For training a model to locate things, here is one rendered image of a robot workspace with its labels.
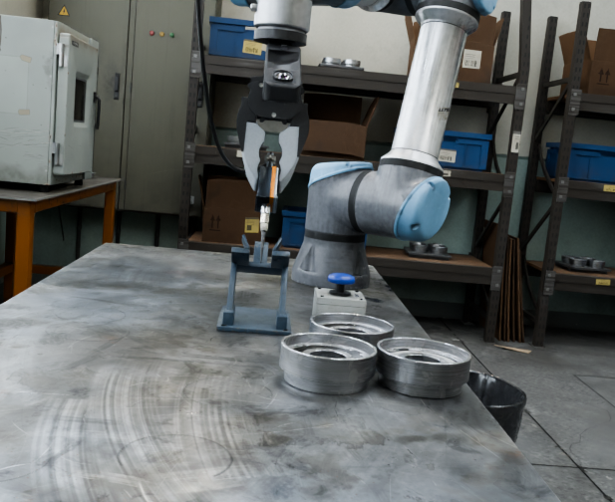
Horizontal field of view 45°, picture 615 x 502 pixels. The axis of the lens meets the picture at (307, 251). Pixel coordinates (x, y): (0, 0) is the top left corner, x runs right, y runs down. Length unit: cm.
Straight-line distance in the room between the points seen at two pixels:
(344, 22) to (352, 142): 93
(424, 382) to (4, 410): 41
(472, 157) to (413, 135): 319
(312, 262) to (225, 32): 312
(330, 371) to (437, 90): 71
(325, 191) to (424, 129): 21
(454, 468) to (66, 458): 31
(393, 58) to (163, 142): 155
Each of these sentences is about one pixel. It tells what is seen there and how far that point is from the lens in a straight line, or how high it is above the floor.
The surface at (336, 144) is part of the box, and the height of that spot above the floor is 108.
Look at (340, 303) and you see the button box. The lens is 105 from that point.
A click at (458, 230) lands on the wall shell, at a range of 503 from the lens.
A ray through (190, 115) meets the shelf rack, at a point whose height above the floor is 116.
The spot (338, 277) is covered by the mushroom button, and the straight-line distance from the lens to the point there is 107.
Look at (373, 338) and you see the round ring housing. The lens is 89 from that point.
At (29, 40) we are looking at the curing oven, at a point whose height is 135.
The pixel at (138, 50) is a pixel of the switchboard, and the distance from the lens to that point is 472.
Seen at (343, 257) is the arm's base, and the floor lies 86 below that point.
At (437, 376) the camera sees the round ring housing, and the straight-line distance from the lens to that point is 81.
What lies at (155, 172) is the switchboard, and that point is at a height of 81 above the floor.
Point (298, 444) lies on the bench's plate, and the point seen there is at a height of 80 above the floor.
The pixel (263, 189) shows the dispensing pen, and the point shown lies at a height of 99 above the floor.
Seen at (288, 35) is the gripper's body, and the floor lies 119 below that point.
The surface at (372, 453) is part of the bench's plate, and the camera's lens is 66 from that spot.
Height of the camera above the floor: 105
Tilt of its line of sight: 8 degrees down
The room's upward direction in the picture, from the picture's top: 5 degrees clockwise
